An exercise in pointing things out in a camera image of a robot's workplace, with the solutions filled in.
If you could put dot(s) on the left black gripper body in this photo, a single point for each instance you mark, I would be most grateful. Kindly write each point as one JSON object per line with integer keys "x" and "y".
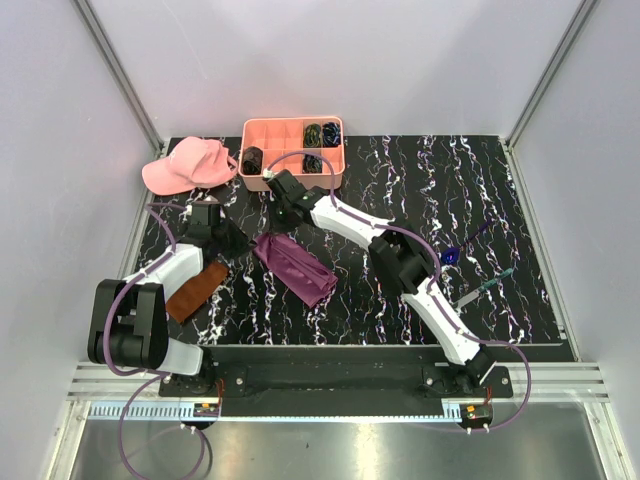
{"x": 221, "y": 235}

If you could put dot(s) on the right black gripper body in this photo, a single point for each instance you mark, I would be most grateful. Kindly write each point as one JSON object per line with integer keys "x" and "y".
{"x": 280, "y": 219}

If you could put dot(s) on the purple cloth napkin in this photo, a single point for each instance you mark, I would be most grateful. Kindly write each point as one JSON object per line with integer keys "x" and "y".
{"x": 295, "y": 267}

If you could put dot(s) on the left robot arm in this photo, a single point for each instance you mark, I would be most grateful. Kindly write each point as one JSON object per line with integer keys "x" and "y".
{"x": 129, "y": 325}

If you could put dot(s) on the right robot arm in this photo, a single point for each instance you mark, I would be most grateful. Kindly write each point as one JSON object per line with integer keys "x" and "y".
{"x": 404, "y": 265}

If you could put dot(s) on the brown cloth napkin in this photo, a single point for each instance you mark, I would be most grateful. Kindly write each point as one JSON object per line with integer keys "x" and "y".
{"x": 190, "y": 297}

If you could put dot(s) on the dark rolled sock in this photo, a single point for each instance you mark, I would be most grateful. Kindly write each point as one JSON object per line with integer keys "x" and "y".
{"x": 252, "y": 160}

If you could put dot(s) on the pink baseball cap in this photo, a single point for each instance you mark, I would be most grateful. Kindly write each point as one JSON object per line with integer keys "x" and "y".
{"x": 193, "y": 163}

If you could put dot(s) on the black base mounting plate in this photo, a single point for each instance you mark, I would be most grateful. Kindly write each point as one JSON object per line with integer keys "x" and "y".
{"x": 340, "y": 382}

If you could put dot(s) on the blue small object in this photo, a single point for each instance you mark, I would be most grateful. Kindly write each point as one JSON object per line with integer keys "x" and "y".
{"x": 450, "y": 256}

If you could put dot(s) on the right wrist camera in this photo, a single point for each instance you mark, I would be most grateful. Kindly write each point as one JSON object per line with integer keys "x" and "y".
{"x": 285, "y": 188}

